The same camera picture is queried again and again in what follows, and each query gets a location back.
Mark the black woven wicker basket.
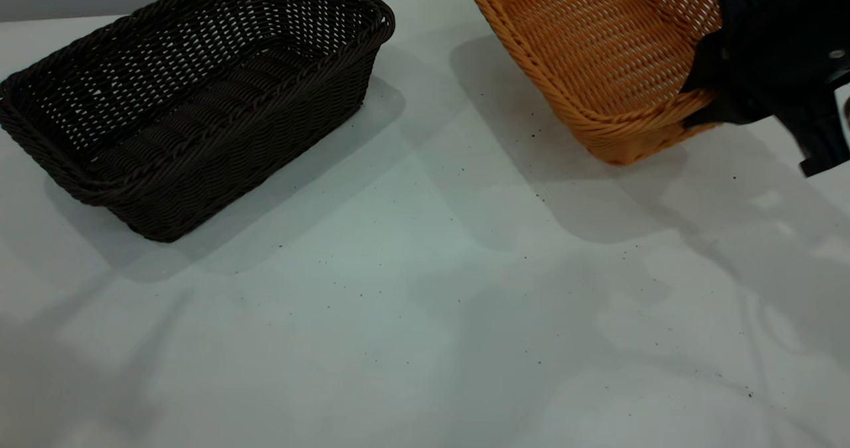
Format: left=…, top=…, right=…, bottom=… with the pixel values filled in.
left=0, top=0, right=396, bottom=243

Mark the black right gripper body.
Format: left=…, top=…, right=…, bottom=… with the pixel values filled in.
left=696, top=0, right=850, bottom=178

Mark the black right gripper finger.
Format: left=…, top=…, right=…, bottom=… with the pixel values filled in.
left=681, top=32, right=726, bottom=95
left=683, top=94, right=772, bottom=129

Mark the orange woven wicker basket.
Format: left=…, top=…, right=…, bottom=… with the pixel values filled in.
left=455, top=0, right=794, bottom=167

